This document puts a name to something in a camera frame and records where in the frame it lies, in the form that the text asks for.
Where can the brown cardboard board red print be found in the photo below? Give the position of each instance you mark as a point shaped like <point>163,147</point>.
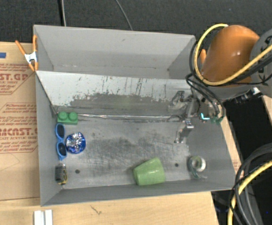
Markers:
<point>11,167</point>

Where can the blue sunglasses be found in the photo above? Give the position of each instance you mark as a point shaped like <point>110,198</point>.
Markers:
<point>61,149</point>

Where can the green plastic cup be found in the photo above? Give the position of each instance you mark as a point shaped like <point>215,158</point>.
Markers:
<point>150,172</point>

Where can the green toy brick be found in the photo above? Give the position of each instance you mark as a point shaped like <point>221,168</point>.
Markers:
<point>67,118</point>

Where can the clear tape roll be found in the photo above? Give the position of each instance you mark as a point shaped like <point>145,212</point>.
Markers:
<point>197,165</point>

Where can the grey metal bin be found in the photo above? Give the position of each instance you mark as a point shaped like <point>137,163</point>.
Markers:
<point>131,137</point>

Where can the blue shiny foil ball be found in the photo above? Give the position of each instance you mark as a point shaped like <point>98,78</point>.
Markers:
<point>75,143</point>

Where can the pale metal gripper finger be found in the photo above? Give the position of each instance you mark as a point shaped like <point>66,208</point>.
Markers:
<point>184,131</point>
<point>179,101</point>

